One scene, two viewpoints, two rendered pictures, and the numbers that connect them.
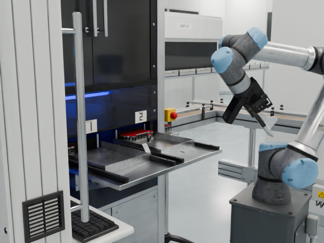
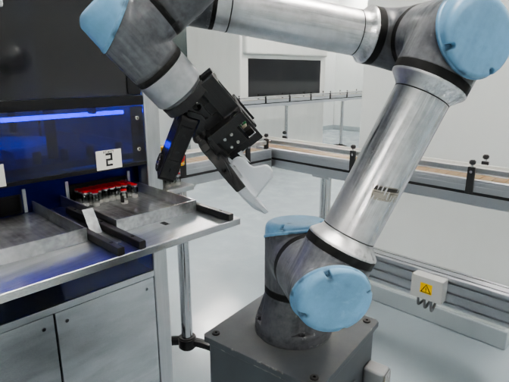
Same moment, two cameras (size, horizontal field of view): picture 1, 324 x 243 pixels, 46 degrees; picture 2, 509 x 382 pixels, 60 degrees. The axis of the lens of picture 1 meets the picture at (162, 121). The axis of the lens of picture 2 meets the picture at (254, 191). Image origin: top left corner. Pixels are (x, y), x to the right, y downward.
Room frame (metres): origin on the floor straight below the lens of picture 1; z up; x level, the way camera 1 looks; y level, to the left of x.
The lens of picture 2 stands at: (0.68, -0.40, 1.28)
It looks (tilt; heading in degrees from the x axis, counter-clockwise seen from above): 15 degrees down; 3
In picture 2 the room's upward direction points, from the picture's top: straight up
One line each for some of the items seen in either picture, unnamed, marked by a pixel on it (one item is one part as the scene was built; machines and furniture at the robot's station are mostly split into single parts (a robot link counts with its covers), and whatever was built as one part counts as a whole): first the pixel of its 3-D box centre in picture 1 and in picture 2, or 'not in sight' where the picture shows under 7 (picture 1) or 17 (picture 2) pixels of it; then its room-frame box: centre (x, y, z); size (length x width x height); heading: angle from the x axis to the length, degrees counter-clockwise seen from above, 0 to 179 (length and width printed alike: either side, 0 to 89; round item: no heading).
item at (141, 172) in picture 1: (140, 156); (85, 230); (1.78, 0.10, 0.87); 0.70 x 0.48 x 0.02; 138
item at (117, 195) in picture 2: (138, 137); (108, 193); (2.03, 0.13, 0.91); 0.18 x 0.02 x 0.05; 138
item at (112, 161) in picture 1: (102, 155); (5, 230); (1.70, 0.27, 0.90); 0.34 x 0.26 x 0.04; 48
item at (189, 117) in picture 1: (179, 117); (207, 159); (2.53, -0.12, 0.92); 0.69 x 0.16 x 0.16; 138
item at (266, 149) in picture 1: (274, 158); (296, 251); (1.46, -0.44, 0.96); 0.13 x 0.12 x 0.14; 15
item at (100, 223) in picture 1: (67, 213); not in sight; (1.26, 0.33, 0.82); 0.40 x 0.14 x 0.02; 45
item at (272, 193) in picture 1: (271, 185); (293, 305); (1.47, -0.44, 0.84); 0.15 x 0.15 x 0.10
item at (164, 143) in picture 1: (153, 141); (127, 202); (1.95, 0.04, 0.90); 0.34 x 0.26 x 0.04; 48
